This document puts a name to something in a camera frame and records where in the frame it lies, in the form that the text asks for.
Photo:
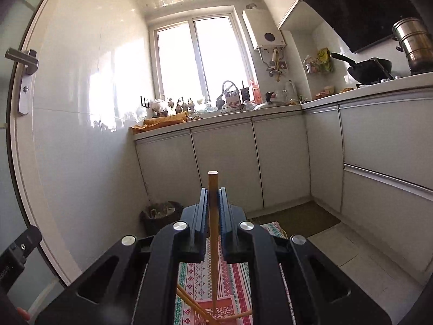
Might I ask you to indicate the white electric kettle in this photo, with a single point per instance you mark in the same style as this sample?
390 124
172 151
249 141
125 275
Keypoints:
291 92

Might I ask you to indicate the black range hood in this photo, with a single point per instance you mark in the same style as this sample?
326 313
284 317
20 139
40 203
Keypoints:
363 23

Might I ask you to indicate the yellow cloth on counter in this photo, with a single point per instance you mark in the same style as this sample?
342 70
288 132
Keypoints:
156 123

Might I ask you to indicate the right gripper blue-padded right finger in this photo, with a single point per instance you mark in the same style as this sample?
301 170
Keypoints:
234 248

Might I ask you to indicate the black wok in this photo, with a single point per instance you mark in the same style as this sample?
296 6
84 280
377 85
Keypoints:
367 72

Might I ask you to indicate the pink perforated utensil holder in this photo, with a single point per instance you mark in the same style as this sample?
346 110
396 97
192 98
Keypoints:
225 307

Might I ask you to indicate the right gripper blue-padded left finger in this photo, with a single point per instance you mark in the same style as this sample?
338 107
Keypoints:
193 240

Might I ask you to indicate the wooden chopstick one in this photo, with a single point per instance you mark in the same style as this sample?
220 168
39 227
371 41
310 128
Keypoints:
213 214

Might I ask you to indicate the dark floor mat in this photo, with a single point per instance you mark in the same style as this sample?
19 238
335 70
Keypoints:
307 219

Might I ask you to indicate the metal door handle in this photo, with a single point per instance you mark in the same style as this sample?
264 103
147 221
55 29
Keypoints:
30 64

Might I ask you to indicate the stainless steel steamer pot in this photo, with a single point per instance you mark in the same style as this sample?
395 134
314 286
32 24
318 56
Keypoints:
416 42

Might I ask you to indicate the white wall water heater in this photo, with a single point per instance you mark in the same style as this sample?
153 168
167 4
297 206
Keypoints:
263 33

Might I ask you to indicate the patterned red green tablecloth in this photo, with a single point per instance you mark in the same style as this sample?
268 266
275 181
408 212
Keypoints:
195 279

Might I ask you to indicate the black trash bin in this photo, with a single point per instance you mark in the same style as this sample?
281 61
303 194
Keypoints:
153 218

